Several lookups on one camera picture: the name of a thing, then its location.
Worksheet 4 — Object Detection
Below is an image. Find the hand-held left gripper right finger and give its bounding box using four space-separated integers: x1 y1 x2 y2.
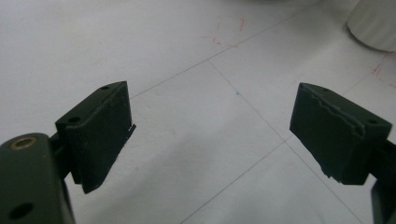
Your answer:
289 82 393 186

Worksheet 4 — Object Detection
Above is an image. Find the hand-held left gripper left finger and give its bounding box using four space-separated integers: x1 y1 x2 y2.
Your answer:
55 80 137 194

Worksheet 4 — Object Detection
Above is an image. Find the small clear cup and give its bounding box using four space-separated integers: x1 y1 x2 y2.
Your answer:
346 0 396 53

